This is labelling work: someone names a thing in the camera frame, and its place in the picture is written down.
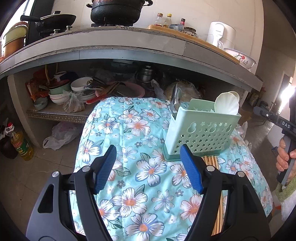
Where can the large black cooking pot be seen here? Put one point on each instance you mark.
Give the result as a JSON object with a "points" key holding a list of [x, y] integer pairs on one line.
{"points": [[115, 12]]}

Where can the patterned metal shelf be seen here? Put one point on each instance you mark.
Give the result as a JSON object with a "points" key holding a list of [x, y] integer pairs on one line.
{"points": [[57, 114]]}

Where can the stack of bowls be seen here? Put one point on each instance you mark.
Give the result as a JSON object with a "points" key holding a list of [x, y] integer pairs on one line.
{"points": [[59, 93]]}

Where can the wooden cutting board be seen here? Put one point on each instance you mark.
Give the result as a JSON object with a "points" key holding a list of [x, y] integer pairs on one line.
{"points": [[208, 45]]}

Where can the grey stone kitchen counter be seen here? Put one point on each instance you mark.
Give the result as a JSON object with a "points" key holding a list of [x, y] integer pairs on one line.
{"points": [[115, 49]]}

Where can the person's right hand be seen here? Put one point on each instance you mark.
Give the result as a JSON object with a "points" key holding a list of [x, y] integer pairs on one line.
{"points": [[282, 157]]}

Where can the yellow-capped glass bottle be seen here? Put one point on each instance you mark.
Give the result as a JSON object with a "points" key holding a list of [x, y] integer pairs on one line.
{"points": [[167, 22]]}

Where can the red-capped bottle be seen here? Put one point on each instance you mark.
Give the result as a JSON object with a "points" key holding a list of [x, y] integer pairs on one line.
{"points": [[182, 22]]}

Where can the person's right forearm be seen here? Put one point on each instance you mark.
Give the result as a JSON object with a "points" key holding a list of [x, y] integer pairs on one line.
{"points": [[286, 194]]}

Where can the white kitchen appliance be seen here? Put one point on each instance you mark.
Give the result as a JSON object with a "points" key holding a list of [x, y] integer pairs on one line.
{"points": [[220, 33]]}

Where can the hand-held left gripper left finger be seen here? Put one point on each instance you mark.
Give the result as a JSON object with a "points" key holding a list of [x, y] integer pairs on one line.
{"points": [[106, 166]]}

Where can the pink plate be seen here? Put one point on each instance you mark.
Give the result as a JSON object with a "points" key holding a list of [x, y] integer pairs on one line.
{"points": [[131, 91]]}

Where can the dark brown jar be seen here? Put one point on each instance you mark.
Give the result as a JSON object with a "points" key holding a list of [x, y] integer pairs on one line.
{"points": [[8, 148]]}

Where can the yellow cooking oil bottle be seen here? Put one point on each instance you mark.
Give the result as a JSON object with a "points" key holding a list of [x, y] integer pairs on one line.
{"points": [[22, 146]]}

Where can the turquoise floral quilt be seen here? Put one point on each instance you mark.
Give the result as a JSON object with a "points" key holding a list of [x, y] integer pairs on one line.
{"points": [[143, 148]]}

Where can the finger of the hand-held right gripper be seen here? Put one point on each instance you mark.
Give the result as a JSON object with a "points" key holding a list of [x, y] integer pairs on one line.
{"points": [[266, 114]]}

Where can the red snack packet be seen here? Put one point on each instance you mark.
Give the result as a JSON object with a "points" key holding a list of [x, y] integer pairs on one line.
{"points": [[35, 87]]}

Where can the white bowl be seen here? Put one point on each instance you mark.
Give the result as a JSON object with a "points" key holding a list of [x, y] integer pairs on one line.
{"points": [[81, 84]]}

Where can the green enamel basin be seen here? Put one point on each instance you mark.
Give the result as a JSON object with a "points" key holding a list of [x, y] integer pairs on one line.
{"points": [[15, 33]]}

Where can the dark sauce glass bottle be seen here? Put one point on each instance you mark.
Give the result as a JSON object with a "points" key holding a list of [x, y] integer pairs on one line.
{"points": [[158, 21]]}

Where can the stack of white plates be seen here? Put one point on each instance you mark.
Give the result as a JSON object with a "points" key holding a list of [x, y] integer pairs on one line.
{"points": [[83, 95]]}

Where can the black box appliance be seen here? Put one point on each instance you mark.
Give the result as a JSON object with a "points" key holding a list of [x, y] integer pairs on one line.
{"points": [[39, 14]]}

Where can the white plastic bag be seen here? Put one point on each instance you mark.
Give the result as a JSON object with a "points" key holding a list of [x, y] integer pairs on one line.
{"points": [[62, 136]]}

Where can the gas stove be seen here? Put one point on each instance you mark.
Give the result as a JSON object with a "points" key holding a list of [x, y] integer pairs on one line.
{"points": [[92, 29]]}

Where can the blue white seasoning packet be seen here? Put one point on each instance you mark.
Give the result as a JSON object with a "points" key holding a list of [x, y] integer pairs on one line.
{"points": [[177, 27]]}

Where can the black wok with lid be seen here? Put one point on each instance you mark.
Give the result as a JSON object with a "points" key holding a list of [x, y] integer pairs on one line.
{"points": [[55, 20]]}

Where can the white shell-shaped plastic spoon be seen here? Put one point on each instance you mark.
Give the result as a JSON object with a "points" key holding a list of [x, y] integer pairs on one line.
{"points": [[225, 104]]}

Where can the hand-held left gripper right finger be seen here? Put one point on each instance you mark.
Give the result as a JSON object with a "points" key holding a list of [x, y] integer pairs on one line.
{"points": [[192, 169]]}

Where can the large metal spoon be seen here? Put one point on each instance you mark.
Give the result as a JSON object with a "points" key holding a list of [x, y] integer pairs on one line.
{"points": [[177, 97]]}

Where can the stacked steel pots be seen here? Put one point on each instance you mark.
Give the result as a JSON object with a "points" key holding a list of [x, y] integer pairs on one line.
{"points": [[145, 74]]}

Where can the cardboard box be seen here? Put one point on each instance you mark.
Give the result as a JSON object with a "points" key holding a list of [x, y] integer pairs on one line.
{"points": [[246, 115]]}

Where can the small teal bowl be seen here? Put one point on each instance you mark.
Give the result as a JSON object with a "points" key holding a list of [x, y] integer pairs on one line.
{"points": [[40, 103]]}

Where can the green perforated utensil holder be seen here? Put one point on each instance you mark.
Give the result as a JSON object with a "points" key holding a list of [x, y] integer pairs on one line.
{"points": [[208, 129]]}

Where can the white round plastic spoon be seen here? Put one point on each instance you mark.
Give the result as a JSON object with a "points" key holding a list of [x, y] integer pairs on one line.
{"points": [[234, 94]]}

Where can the white floral enamel basin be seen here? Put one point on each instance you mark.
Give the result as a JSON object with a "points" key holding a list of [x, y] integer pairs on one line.
{"points": [[241, 59]]}

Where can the clear bag of dried food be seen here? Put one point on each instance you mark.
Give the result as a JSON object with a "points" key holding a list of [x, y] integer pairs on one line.
{"points": [[73, 104]]}

